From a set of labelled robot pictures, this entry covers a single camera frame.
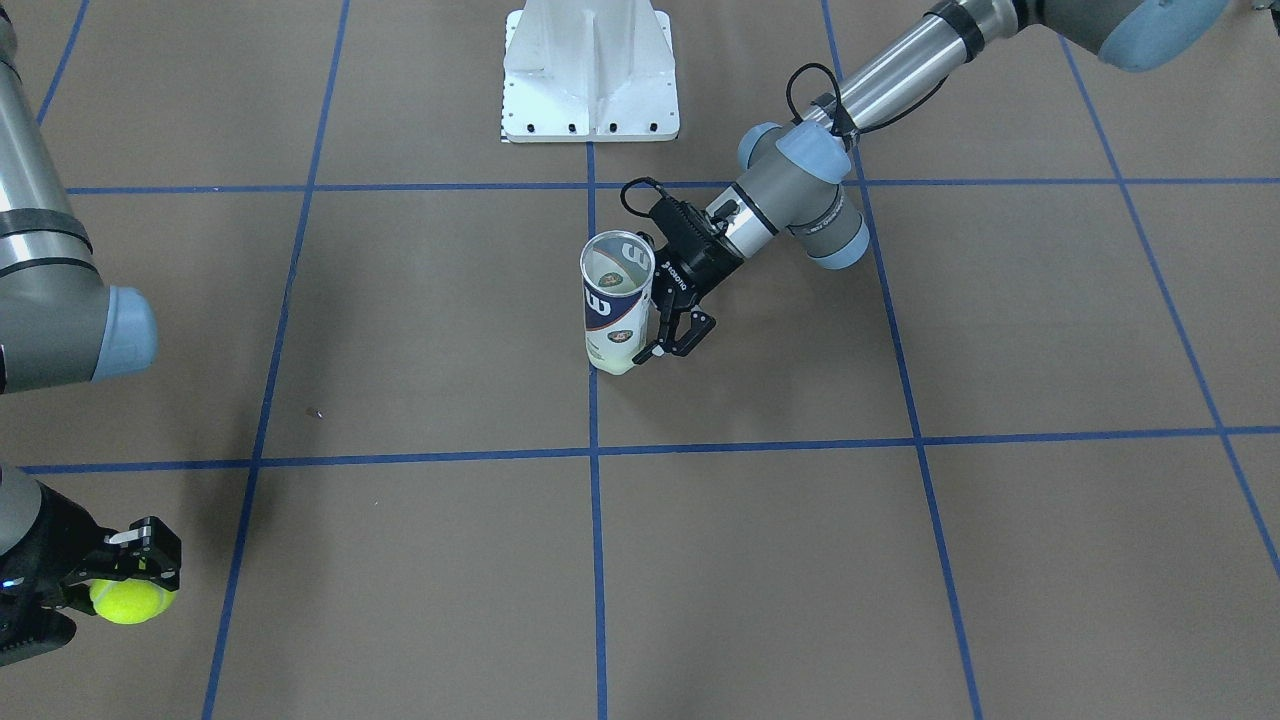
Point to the white blue tennis ball can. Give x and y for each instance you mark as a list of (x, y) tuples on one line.
[(617, 270)]

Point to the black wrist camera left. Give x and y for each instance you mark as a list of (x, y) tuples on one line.
[(683, 224)]

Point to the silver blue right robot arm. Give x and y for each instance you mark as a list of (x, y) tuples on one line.
[(60, 325)]

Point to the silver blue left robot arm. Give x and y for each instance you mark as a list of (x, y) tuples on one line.
[(792, 177)]

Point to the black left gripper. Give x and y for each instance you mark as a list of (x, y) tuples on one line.
[(692, 272)]

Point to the Roland Garros tennis ball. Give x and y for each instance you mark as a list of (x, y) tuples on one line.
[(132, 601)]

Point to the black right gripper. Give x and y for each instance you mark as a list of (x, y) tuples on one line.
[(52, 547)]

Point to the white pedestal column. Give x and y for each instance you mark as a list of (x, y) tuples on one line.
[(589, 71)]

